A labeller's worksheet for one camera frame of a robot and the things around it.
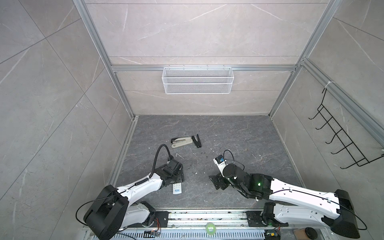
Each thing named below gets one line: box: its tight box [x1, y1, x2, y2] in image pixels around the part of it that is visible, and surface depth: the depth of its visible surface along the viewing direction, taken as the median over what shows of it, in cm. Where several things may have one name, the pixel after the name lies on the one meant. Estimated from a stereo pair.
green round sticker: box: [205, 222, 216, 235], surface depth 73 cm
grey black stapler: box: [171, 136, 193, 149], surface depth 104 cm
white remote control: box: [172, 182, 182, 195], surface depth 83 cm
